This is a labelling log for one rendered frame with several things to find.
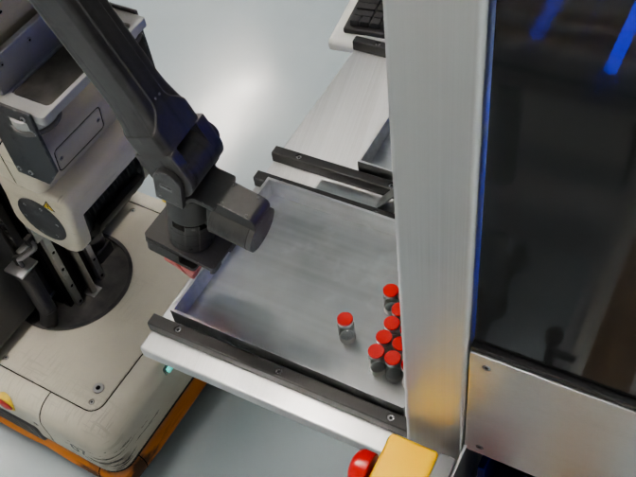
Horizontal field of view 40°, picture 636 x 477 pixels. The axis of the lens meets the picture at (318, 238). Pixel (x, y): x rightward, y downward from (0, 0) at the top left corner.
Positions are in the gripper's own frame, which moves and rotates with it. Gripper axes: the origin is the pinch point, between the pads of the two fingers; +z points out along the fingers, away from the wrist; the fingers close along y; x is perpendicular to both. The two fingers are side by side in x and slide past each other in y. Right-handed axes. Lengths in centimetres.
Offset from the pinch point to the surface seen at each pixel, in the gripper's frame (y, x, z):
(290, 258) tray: 9.2, 10.4, 3.6
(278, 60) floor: -57, 137, 107
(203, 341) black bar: 5.7, -7.1, 2.7
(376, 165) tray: 13.5, 28.6, -0.9
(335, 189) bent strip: 9.3, 24.5, 3.5
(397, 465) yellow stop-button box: 35.1, -17.4, -17.0
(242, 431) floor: 0, 16, 96
